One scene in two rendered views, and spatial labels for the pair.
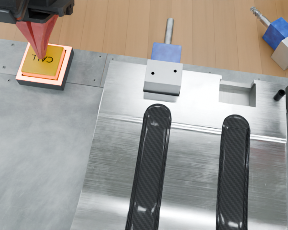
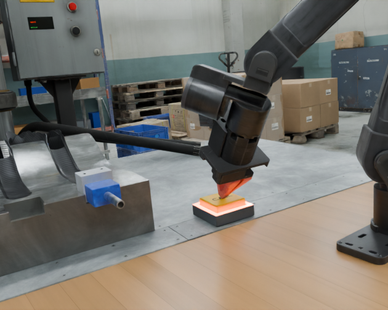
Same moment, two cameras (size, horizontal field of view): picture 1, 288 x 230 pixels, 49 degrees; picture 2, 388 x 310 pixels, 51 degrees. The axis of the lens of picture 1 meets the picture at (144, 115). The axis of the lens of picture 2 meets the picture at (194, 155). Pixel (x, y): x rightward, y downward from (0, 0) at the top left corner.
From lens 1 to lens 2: 90 cm
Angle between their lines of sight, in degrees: 97
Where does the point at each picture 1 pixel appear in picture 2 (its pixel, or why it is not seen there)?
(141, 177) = not seen: hidden behind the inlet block
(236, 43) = not seen: outside the picture
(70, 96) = (183, 215)
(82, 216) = (101, 159)
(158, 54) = (108, 181)
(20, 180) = (167, 192)
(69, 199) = not seen: hidden behind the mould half
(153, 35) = (158, 270)
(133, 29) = (186, 262)
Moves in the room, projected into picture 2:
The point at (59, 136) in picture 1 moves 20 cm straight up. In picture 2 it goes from (166, 205) to (154, 105)
